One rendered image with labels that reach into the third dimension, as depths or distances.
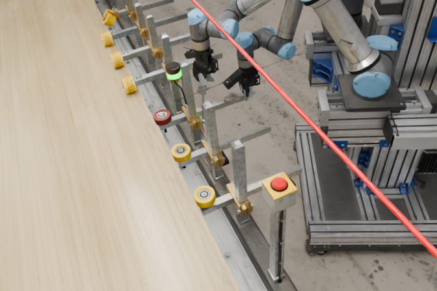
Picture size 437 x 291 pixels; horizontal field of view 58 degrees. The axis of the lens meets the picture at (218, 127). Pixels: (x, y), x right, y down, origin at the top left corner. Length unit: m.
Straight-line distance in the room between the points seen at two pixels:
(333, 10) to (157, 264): 0.98
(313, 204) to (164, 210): 1.05
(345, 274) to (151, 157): 1.26
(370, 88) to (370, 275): 1.22
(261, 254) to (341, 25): 0.86
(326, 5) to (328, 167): 1.34
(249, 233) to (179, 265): 0.38
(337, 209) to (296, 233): 0.30
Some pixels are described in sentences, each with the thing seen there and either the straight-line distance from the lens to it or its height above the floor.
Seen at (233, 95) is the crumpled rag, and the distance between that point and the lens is 1.89.
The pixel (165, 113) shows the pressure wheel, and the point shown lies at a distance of 1.81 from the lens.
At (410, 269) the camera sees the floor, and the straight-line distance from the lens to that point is 2.44.
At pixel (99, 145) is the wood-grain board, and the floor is 0.90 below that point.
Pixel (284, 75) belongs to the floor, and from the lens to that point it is 3.49.
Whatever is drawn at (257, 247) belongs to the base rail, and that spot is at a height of 0.70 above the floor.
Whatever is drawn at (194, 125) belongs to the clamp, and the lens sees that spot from 1.79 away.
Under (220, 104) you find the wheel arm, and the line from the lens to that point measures 1.88.
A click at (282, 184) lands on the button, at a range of 1.06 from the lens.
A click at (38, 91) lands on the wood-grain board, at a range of 2.21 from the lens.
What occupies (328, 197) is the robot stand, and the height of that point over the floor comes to 0.21.
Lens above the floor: 2.07
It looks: 43 degrees down
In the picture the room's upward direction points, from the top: 7 degrees counter-clockwise
